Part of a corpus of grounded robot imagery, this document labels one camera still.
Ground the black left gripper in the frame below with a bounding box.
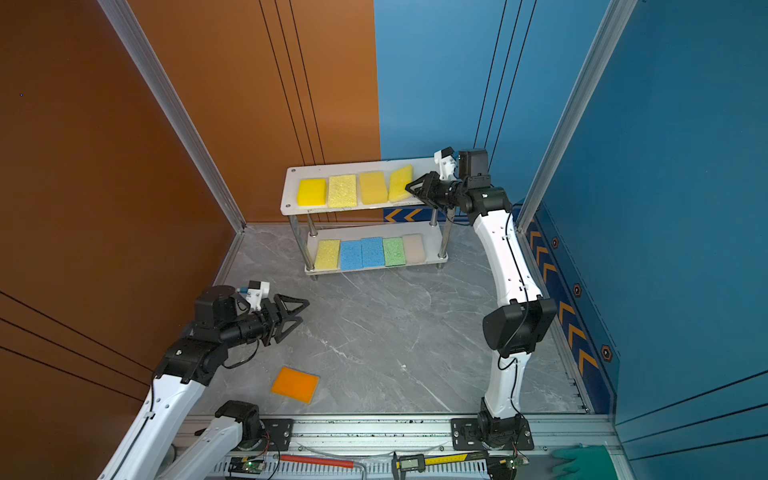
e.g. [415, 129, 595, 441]
[221, 294, 309, 352]

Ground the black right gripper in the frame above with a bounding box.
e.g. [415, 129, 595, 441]
[405, 172, 469, 212]

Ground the small yellow foam sponge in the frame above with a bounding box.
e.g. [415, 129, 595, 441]
[388, 164, 413, 203]

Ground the beige foam sponge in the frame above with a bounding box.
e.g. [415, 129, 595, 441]
[402, 234, 427, 265]

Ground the orange foam sponge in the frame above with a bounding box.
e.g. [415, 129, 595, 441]
[271, 367, 320, 404]

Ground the green cellulose sponge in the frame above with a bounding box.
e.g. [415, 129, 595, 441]
[382, 237, 406, 267]

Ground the yellow cellulose sponge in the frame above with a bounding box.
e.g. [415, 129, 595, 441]
[314, 239, 341, 271]
[327, 175, 358, 209]

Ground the blue cellulose sponge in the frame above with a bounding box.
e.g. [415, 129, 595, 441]
[360, 237, 386, 269]
[340, 240, 363, 271]

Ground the thick yellow foam sponge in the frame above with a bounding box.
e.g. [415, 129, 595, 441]
[296, 178, 328, 208]

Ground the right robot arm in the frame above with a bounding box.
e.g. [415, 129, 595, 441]
[406, 147, 556, 451]

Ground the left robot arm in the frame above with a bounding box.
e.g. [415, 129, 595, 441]
[100, 281, 310, 479]

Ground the white two-tier shelf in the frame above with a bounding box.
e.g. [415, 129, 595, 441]
[280, 157, 451, 276]

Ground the left circuit board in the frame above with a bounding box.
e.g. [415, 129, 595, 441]
[227, 457, 267, 476]

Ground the circuit board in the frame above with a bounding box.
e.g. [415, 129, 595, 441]
[227, 457, 267, 476]
[499, 455, 530, 471]

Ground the digital caliper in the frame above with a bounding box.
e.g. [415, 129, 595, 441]
[390, 451, 488, 480]

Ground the right circuit board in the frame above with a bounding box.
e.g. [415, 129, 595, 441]
[499, 455, 530, 471]

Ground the green rubber glove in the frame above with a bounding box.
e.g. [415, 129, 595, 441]
[552, 446, 618, 480]

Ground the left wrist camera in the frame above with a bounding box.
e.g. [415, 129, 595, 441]
[238, 280, 271, 312]

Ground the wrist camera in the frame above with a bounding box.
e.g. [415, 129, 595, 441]
[434, 147, 457, 181]
[238, 280, 271, 312]

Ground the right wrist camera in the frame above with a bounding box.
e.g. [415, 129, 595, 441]
[434, 147, 457, 181]

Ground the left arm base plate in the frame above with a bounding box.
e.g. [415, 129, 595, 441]
[236, 418, 294, 453]

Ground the aluminium front rail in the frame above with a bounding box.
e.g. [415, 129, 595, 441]
[167, 413, 634, 480]

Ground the red-handled tool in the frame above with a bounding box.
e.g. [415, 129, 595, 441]
[281, 455, 356, 470]

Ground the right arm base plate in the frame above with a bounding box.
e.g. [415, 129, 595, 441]
[450, 418, 535, 452]

